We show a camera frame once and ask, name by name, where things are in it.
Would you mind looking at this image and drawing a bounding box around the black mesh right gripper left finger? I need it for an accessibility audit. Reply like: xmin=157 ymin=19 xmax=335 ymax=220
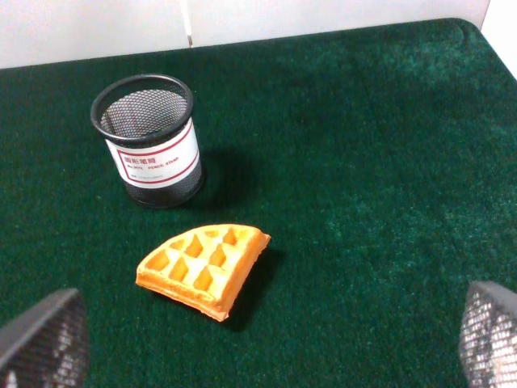
xmin=1 ymin=288 xmax=90 ymax=387

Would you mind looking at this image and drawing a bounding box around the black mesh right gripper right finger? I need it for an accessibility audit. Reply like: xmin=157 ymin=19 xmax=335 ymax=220
xmin=459 ymin=281 xmax=516 ymax=387

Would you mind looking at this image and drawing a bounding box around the orange waffle quarter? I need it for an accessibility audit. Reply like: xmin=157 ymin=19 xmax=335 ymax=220
xmin=136 ymin=224 xmax=271 ymax=322

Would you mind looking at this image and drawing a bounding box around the green felt table mat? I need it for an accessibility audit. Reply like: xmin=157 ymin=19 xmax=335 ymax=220
xmin=1 ymin=19 xmax=516 ymax=387

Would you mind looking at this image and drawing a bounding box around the black mesh pencil holder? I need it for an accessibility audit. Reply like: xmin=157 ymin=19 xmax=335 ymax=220
xmin=90 ymin=74 xmax=204 ymax=209

